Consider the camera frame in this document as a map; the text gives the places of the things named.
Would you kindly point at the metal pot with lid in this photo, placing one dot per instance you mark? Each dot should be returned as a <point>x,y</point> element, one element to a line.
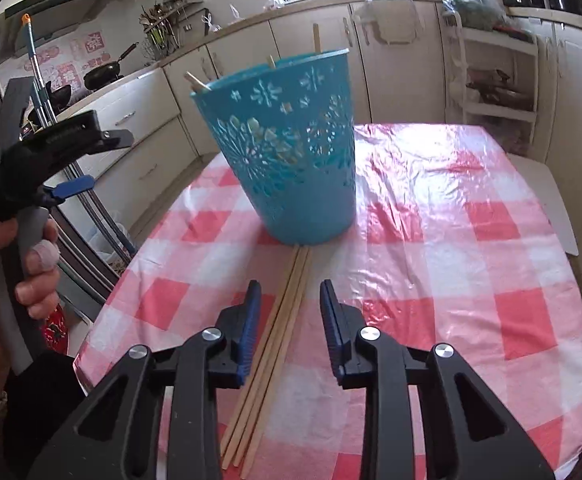
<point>506,96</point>

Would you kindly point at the range hood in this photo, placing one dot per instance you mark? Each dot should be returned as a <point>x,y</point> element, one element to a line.
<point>61,15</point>

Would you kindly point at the cream drawer cabinet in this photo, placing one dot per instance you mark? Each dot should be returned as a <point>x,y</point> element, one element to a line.
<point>141,110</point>

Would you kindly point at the dark cloth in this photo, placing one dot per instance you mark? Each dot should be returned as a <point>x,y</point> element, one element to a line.
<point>36,410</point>

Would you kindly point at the red patterned item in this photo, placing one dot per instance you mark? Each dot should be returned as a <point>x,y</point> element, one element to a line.
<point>53,332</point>

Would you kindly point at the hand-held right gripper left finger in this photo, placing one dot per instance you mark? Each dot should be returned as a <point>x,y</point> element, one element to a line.
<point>248,340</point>

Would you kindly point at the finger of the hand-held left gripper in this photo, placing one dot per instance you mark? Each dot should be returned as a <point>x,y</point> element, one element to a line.
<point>81,135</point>
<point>71,187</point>

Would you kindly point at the plastic bag of greens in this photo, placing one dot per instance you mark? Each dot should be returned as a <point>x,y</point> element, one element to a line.
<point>476,10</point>

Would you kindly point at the white finger bandage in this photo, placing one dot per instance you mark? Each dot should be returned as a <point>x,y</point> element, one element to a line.
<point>43,257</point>

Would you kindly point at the stainless steel refrigerator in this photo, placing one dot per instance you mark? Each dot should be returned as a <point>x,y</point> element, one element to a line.
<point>78,255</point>

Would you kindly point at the white shelf rack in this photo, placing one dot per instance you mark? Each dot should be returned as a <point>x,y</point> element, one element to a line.
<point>496,37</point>

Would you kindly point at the pink wall stickers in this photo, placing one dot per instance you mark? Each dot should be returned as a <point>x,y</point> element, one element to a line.
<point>91,42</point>

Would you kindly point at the person's left hand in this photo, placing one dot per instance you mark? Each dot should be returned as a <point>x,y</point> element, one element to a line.
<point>41,290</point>

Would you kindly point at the blue perforated plastic basket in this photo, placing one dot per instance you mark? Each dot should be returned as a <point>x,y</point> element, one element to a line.
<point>311,210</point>

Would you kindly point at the white hanging plastic bag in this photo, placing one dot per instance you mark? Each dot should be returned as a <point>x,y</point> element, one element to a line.
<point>388,25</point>

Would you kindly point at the white board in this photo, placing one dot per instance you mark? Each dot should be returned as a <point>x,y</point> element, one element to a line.
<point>551,200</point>

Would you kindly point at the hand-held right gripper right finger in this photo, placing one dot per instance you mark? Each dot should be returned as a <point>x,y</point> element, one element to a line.
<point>331,340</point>

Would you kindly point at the cream kitchen cabinets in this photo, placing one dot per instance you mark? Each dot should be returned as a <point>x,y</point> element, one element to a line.
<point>401,80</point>

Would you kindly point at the black wok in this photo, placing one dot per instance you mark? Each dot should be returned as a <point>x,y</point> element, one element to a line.
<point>61,96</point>

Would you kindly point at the black frying pan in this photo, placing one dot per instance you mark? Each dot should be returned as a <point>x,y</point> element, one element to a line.
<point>102,77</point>

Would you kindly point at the kitchen utensil rack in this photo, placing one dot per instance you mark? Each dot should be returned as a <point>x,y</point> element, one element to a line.
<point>163,35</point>

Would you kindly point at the clear plastic bag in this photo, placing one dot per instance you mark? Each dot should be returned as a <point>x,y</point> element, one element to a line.
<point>102,240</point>

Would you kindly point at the cream tall cabinets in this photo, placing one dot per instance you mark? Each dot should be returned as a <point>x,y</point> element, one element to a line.
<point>576,100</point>

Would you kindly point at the pink checked plastic tablecloth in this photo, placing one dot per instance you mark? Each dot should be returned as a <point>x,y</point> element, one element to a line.
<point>471,270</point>

